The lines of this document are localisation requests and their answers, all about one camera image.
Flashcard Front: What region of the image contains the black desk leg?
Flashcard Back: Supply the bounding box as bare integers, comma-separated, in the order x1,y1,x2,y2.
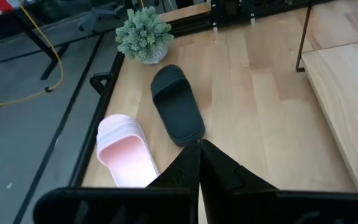
12,7,71,81

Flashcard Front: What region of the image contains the pink slide sandal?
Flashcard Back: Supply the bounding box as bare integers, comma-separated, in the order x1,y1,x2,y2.
96,113,161,189

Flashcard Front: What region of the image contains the wooden shelf with black legs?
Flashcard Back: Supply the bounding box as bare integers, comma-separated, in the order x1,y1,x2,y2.
295,0,358,194

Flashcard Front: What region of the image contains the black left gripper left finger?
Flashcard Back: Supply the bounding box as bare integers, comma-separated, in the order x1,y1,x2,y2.
32,140,201,224

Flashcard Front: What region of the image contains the bushy green plant white pot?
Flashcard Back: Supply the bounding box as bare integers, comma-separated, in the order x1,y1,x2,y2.
114,5,175,65

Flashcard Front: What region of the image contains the red and white object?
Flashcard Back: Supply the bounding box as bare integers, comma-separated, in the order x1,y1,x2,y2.
0,0,16,14

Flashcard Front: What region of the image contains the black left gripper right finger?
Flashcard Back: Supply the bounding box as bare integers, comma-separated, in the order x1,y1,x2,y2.
199,139,358,224

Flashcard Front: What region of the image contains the black metal table frame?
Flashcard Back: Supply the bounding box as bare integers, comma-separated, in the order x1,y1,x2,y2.
68,0,332,189

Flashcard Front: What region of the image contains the black frame handle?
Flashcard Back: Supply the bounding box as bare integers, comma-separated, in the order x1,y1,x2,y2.
89,72,114,96

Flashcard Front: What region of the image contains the black slide sandal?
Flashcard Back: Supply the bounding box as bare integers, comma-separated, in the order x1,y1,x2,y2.
150,63,206,147

